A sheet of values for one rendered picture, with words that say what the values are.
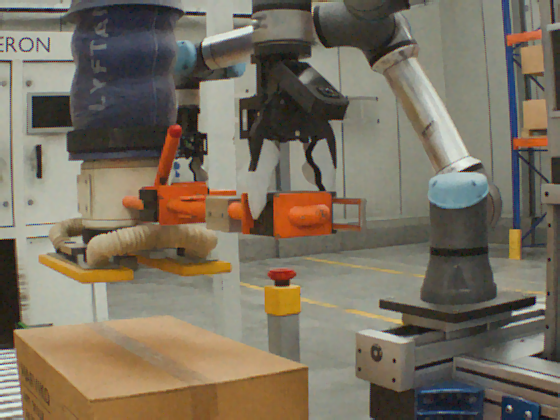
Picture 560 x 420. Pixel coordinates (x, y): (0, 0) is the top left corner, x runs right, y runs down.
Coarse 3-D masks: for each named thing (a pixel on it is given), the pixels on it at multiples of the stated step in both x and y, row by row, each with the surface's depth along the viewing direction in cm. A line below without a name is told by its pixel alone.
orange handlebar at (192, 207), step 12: (216, 192) 159; (228, 192) 160; (132, 204) 132; (168, 204) 118; (180, 204) 114; (192, 204) 110; (204, 204) 107; (240, 204) 99; (180, 216) 114; (192, 216) 111; (204, 216) 112; (240, 216) 98; (288, 216) 89; (300, 216) 88; (312, 216) 88; (324, 216) 89
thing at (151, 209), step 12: (144, 192) 121; (156, 192) 118; (168, 192) 119; (180, 192) 120; (192, 192) 121; (204, 192) 122; (144, 204) 124; (156, 204) 119; (144, 216) 122; (156, 216) 119; (168, 216) 119
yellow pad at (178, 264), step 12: (168, 252) 150; (180, 252) 143; (144, 264) 150; (156, 264) 144; (168, 264) 139; (180, 264) 135; (192, 264) 135; (204, 264) 136; (216, 264) 137; (228, 264) 138
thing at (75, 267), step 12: (48, 252) 150; (60, 252) 150; (84, 252) 133; (48, 264) 144; (60, 264) 136; (72, 264) 133; (84, 264) 131; (72, 276) 128; (84, 276) 124; (96, 276) 125; (108, 276) 126; (120, 276) 127; (132, 276) 129
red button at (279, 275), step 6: (270, 270) 192; (276, 270) 191; (282, 270) 191; (288, 270) 191; (294, 270) 194; (270, 276) 190; (276, 276) 189; (282, 276) 189; (288, 276) 189; (294, 276) 191; (276, 282) 191; (282, 282) 191; (288, 282) 191
